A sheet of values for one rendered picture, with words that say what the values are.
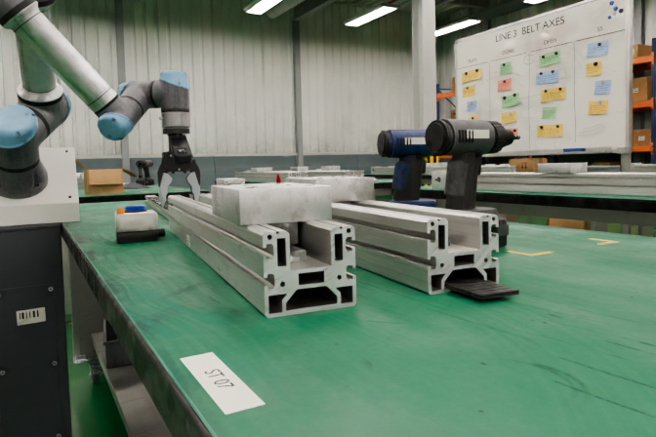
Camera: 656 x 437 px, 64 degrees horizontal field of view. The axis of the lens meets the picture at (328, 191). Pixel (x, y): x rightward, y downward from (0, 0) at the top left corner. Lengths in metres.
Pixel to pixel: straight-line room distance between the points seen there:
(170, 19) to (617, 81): 10.61
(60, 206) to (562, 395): 1.51
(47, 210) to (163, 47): 11.19
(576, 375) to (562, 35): 3.73
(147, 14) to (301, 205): 12.35
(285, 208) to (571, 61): 3.52
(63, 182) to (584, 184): 1.92
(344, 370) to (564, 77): 3.71
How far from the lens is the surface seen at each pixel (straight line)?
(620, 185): 2.31
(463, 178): 0.91
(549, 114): 4.07
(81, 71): 1.42
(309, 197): 0.61
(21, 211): 1.72
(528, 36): 4.26
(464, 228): 0.67
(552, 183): 2.47
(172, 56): 12.80
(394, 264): 0.67
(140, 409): 1.78
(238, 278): 0.64
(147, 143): 12.44
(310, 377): 0.40
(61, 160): 1.85
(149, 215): 1.15
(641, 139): 11.45
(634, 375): 0.44
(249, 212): 0.59
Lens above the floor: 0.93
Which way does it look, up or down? 3 degrees down
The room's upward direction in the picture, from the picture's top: 1 degrees counter-clockwise
